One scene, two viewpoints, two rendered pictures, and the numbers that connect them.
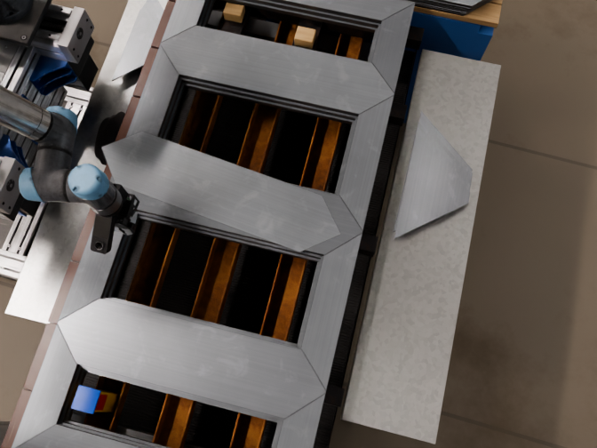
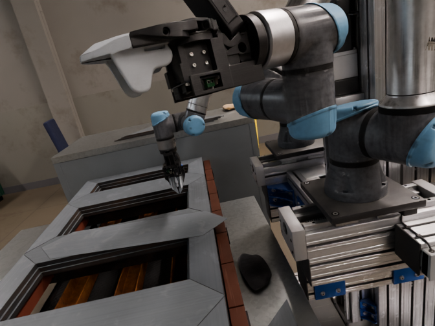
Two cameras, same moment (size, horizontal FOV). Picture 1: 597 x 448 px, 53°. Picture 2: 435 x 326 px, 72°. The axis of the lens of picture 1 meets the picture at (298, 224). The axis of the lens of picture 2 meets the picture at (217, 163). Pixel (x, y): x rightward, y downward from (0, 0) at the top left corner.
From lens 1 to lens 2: 2.03 m
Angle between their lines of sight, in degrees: 88
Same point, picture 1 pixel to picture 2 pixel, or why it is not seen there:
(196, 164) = (151, 237)
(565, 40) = not seen: outside the picture
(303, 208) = (66, 248)
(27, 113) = not seen: hidden behind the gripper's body
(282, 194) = (82, 248)
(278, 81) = (77, 316)
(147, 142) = (194, 232)
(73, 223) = (246, 228)
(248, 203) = (109, 236)
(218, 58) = (151, 309)
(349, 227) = (33, 252)
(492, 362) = not seen: outside the picture
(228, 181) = (124, 239)
